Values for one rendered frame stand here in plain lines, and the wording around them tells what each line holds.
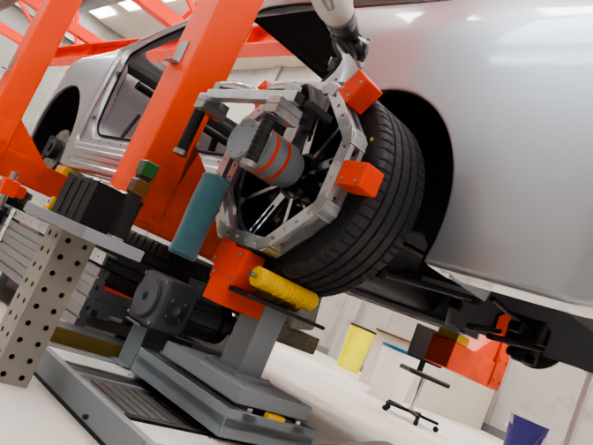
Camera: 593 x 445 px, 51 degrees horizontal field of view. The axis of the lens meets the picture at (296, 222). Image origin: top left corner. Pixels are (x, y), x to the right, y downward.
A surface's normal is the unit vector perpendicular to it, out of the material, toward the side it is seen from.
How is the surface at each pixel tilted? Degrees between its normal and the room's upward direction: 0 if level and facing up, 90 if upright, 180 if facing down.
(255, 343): 90
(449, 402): 90
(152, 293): 90
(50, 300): 90
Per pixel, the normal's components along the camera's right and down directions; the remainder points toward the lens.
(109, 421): -0.65, -0.38
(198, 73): 0.65, 0.17
